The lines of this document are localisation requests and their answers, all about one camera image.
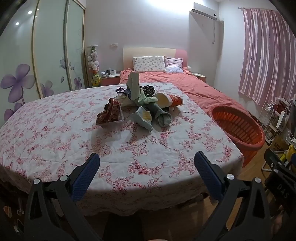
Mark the white paper cup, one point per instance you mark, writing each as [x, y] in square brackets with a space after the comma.
[163, 99]

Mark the white mug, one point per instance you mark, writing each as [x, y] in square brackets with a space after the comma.
[112, 72]

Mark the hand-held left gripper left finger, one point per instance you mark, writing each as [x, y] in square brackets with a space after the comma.
[85, 176]

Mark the floral pillow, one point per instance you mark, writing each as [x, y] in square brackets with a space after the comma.
[149, 64]

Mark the cardboard box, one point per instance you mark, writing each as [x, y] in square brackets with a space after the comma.
[278, 143]

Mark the brown patterned cloth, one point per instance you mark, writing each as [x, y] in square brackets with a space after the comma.
[108, 111]

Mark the pink striped pillow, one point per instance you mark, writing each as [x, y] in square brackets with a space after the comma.
[174, 64]

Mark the plush toy tube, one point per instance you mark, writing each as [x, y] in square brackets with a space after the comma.
[94, 64]

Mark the orange paper cup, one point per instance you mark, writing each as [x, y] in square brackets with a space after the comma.
[175, 100]

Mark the white air conditioner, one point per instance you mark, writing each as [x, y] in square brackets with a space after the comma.
[203, 10]

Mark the bed with salmon duvet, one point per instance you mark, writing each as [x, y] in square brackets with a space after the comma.
[196, 90]

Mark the orange plastic basket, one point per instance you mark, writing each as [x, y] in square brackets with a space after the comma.
[252, 143]

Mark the light green cloth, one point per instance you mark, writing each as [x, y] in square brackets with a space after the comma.
[145, 100]

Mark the silver snack bag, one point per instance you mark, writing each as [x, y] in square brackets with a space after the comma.
[134, 83]

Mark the pink curtain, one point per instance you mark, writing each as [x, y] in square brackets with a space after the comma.
[268, 58]

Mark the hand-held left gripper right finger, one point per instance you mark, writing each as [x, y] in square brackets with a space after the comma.
[208, 176]

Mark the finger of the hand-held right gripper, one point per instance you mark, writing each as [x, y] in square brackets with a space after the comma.
[277, 164]

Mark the white paper bag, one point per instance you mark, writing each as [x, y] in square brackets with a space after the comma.
[291, 139]

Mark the floral sliding door wardrobe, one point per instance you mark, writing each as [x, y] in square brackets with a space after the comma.
[50, 46]

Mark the pink floral tablecloth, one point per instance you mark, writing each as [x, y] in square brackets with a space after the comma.
[57, 139]

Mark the pink nightstand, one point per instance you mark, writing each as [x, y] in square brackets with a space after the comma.
[200, 76]
[109, 80]

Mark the beige and pink headboard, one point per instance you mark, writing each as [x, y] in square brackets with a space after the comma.
[150, 51]

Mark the grey sock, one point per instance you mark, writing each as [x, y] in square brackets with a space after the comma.
[161, 118]

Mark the yellow bag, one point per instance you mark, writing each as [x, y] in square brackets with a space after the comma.
[289, 154]

